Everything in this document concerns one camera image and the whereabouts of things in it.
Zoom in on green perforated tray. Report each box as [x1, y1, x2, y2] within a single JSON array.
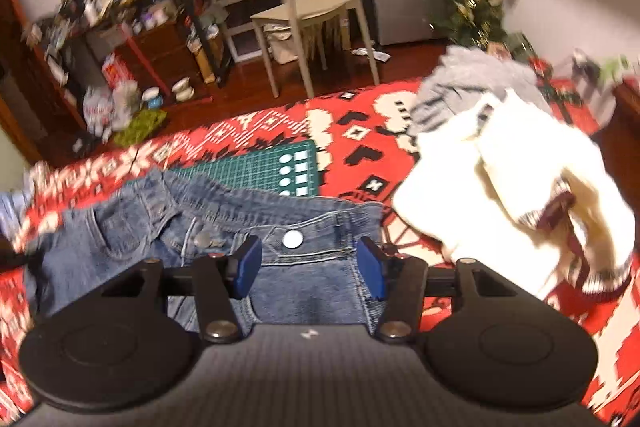
[[112, 108, 168, 148]]

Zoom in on grey garment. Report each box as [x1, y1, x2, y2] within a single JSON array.
[[410, 46, 553, 142]]

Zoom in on red and white carton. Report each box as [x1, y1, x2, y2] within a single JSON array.
[[102, 54, 133, 88]]

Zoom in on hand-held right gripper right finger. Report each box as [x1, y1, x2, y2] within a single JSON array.
[[356, 236, 521, 343]]

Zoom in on blue denim jeans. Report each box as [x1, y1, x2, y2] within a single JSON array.
[[22, 167, 386, 333]]

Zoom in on red-handled broom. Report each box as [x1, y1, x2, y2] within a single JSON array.
[[120, 24, 173, 100]]

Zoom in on wooden drawer cabinet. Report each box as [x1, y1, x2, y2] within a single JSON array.
[[112, 19, 201, 102]]

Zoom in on red gift box with ribbon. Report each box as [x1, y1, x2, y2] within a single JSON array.
[[537, 74, 601, 132]]

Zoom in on green cutting mat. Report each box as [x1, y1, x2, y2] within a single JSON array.
[[172, 139, 321, 198]]

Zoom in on wooden nightstand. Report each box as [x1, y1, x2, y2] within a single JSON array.
[[595, 79, 640, 188]]

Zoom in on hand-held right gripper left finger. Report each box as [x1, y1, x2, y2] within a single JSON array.
[[100, 235, 263, 343]]

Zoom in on red patterned blanket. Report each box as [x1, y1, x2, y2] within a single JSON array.
[[0, 79, 640, 423]]

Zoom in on cream knit sweater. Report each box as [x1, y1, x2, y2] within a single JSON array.
[[392, 89, 636, 295]]

